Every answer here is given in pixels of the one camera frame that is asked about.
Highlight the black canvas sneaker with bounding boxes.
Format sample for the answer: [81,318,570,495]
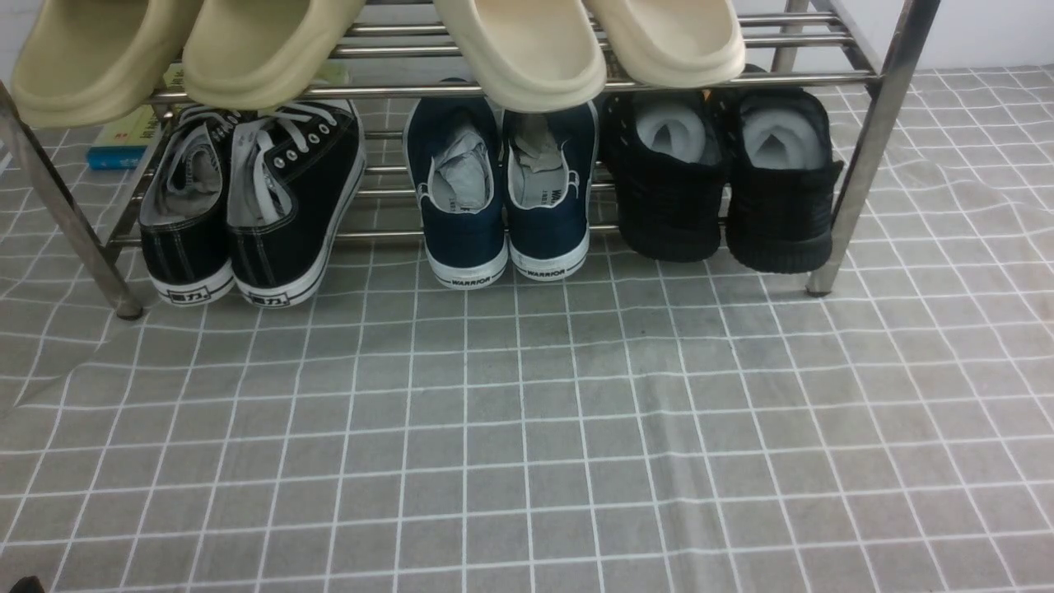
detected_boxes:
[226,99,366,309]
[138,105,251,307]

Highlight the steel shoe rack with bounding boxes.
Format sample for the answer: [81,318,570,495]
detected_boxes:
[2,1,941,320]

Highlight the navy canvas sneaker right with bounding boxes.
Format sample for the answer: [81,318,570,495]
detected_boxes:
[501,101,599,282]

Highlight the navy canvas sneaker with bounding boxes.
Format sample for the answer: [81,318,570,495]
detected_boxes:
[501,101,599,282]
[403,96,511,292]

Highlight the navy canvas sneaker left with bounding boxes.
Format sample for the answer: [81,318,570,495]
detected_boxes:
[403,96,511,292]

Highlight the grey checked floor cloth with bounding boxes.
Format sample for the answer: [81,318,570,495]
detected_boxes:
[1,67,1053,592]

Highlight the black knit sneaker left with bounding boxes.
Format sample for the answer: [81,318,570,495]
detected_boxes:
[599,91,731,263]

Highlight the black knit sneaker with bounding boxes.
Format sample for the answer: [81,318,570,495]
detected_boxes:
[599,91,731,263]
[708,86,844,274]

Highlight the cream slipper centre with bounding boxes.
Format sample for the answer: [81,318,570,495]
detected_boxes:
[434,1,607,114]

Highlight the cream slipper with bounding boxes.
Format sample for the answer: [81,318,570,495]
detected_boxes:
[585,1,746,88]
[434,1,607,114]

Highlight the black knit sneaker right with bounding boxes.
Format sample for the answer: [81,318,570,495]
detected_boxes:
[708,86,844,274]

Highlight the cream slipper right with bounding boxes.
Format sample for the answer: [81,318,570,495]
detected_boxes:
[585,1,746,88]

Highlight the olive slipper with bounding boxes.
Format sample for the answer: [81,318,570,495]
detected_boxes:
[182,1,365,111]
[9,1,203,129]

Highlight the blue green book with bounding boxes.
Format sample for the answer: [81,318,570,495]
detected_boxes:
[86,60,351,171]

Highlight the olive slipper far left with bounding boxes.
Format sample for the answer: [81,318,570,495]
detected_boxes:
[9,1,203,129]

